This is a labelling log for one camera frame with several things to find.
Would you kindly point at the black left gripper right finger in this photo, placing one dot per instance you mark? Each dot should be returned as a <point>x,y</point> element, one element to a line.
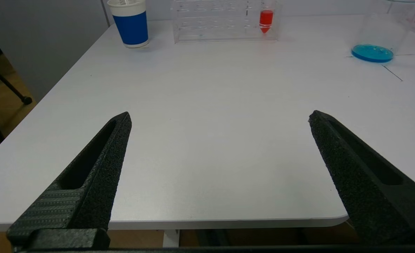
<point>369,182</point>

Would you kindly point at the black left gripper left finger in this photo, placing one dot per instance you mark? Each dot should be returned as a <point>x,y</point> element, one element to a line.
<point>91,189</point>

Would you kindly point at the clear glass beaker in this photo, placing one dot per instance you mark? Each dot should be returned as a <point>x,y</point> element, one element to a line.
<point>372,52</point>

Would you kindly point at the red pigment test tube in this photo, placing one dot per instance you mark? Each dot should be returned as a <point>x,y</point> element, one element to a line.
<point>266,19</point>

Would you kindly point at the black chair legs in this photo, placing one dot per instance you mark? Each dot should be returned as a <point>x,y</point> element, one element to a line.
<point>7,84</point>

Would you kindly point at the blue sleeved white paper cup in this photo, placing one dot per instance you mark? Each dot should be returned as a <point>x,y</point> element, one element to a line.
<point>133,30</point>

